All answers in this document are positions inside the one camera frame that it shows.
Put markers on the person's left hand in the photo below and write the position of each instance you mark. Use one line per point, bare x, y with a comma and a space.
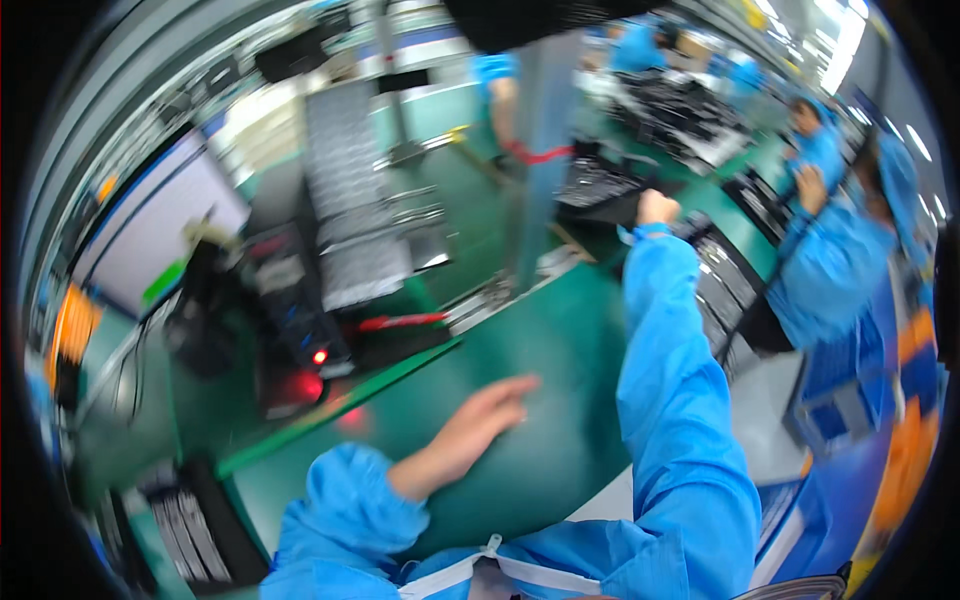
465, 439

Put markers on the white board with blue frame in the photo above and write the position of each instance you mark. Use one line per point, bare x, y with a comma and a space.
157, 217

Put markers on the orange container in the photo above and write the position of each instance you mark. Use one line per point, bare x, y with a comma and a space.
73, 330

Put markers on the person's right fingers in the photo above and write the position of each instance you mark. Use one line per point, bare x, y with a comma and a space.
663, 202

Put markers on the table with black trays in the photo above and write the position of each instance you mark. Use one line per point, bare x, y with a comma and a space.
675, 112

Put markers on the person's left fingers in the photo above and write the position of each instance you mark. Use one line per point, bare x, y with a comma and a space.
504, 400

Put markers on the person's right hand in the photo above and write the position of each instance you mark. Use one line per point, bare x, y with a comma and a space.
657, 208

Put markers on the black machine with red light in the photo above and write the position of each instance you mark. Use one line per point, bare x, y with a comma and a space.
289, 315

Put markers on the grey blue post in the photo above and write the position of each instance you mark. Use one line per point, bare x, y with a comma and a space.
547, 165

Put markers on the person's body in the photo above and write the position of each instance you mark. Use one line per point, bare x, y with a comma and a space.
540, 566

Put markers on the blue plastic crate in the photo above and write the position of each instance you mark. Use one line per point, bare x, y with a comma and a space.
840, 382

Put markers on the black parts tray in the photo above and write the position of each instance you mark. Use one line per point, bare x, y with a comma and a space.
600, 187

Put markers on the row of black trays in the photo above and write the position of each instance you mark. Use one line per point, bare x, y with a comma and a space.
720, 285

